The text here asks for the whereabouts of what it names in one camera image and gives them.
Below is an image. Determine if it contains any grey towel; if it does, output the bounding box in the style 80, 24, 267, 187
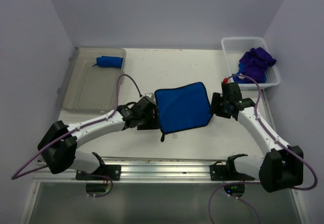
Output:
154, 82, 212, 142

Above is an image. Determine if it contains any blue towel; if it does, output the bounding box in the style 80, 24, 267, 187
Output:
233, 63, 266, 84
94, 56, 123, 68

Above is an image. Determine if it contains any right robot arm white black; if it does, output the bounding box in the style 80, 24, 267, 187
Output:
210, 82, 303, 193

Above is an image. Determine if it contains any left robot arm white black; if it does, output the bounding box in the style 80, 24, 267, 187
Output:
37, 93, 157, 180

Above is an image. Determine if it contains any blue towel in basket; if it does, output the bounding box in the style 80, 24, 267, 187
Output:
233, 63, 266, 84

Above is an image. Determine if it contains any purple towel in basket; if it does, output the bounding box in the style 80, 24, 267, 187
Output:
238, 47, 276, 71

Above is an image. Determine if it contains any clear plastic bin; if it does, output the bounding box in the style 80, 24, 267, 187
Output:
57, 47, 127, 114

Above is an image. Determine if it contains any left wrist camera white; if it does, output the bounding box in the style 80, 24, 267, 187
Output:
145, 93, 155, 101

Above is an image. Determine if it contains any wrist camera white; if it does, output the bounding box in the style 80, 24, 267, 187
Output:
221, 78, 231, 85
145, 93, 155, 101

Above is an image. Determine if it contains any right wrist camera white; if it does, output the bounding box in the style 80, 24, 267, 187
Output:
221, 78, 231, 85

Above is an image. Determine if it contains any aluminium rail frame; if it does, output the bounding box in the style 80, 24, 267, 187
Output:
31, 130, 301, 184

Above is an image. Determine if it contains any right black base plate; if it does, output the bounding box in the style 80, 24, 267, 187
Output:
209, 161, 255, 181

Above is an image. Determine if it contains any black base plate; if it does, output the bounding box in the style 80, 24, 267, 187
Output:
209, 161, 255, 181
75, 165, 122, 181

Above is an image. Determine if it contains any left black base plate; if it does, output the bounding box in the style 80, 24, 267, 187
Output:
75, 165, 122, 181

